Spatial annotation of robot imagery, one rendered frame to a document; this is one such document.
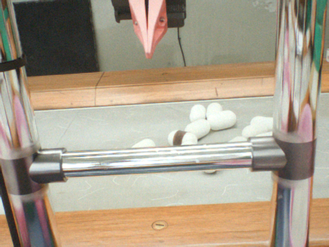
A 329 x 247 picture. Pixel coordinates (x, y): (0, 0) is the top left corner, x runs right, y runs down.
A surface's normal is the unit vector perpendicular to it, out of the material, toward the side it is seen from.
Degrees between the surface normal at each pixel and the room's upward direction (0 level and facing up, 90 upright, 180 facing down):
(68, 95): 45
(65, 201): 0
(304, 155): 90
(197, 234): 0
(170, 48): 90
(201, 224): 0
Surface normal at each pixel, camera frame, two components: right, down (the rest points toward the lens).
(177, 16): -0.07, -0.47
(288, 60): -0.72, 0.32
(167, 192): -0.07, -0.92
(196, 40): 0.00, 0.38
